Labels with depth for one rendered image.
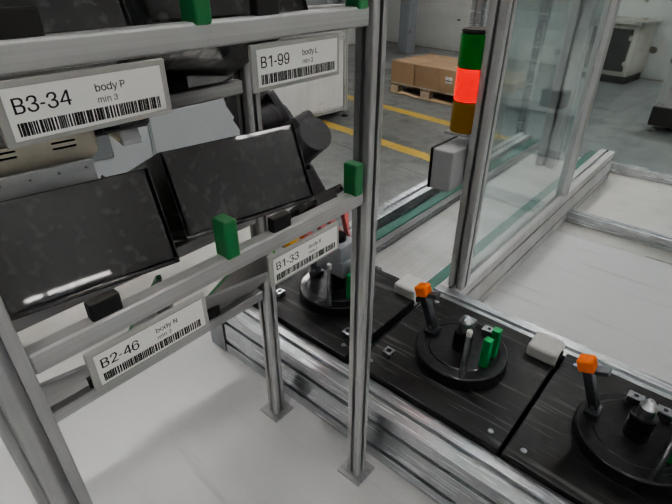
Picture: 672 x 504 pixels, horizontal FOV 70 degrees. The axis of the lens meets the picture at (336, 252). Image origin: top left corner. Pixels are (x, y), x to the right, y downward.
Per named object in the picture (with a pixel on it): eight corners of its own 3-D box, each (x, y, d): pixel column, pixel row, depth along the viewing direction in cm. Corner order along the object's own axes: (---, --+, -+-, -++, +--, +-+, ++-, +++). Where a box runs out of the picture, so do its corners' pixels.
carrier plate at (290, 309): (246, 305, 90) (245, 296, 89) (331, 255, 105) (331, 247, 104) (344, 366, 76) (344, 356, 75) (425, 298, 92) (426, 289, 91)
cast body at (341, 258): (316, 266, 87) (315, 232, 84) (332, 256, 90) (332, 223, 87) (351, 284, 83) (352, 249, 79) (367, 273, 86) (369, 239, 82)
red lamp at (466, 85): (447, 99, 78) (451, 68, 75) (462, 94, 81) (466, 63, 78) (475, 105, 75) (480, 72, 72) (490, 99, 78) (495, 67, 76)
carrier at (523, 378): (352, 371, 76) (353, 307, 69) (432, 301, 91) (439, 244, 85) (496, 460, 62) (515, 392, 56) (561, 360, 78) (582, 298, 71)
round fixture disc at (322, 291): (284, 295, 89) (283, 286, 88) (333, 265, 98) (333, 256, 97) (341, 327, 81) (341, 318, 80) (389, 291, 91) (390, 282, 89)
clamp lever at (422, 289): (424, 329, 77) (413, 287, 75) (431, 323, 78) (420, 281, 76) (443, 332, 74) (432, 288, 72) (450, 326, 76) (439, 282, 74)
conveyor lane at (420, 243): (251, 342, 94) (246, 302, 89) (460, 203, 149) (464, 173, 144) (365, 420, 78) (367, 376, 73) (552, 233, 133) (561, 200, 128)
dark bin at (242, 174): (119, 244, 63) (99, 189, 61) (211, 216, 70) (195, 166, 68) (187, 241, 39) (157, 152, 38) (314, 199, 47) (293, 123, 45)
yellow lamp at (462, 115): (443, 130, 80) (447, 100, 78) (458, 123, 84) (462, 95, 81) (471, 136, 78) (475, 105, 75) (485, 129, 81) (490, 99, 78)
